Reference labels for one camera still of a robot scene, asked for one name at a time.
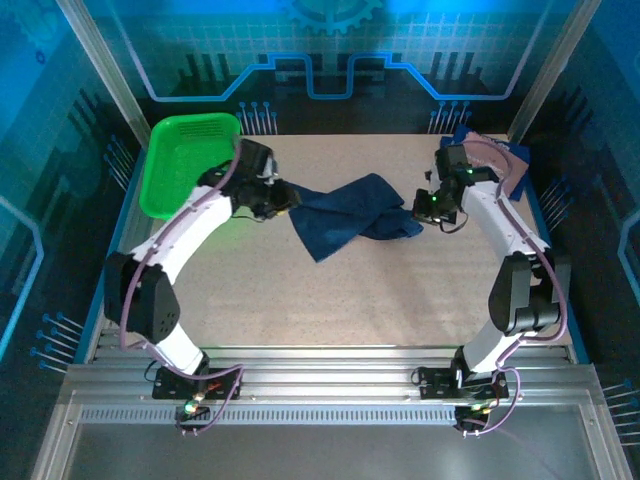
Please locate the dark blue t-shirt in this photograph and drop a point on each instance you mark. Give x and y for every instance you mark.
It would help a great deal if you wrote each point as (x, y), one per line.
(340, 220)

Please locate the green plastic basket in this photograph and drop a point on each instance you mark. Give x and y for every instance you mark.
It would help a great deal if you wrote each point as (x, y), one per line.
(175, 155)

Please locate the small board with LED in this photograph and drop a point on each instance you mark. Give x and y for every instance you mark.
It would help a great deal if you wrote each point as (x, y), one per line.
(475, 410)
(192, 409)

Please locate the aluminium corner post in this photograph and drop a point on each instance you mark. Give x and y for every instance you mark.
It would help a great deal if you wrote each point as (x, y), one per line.
(107, 75)
(550, 75)

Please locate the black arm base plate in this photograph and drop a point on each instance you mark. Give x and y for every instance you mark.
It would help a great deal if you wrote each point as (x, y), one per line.
(167, 385)
(435, 382)

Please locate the aluminium frame rail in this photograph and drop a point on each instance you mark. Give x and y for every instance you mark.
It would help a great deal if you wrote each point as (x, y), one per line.
(325, 380)

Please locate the blue table side rail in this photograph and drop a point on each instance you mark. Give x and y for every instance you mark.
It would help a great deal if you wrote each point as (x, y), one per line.
(95, 310)

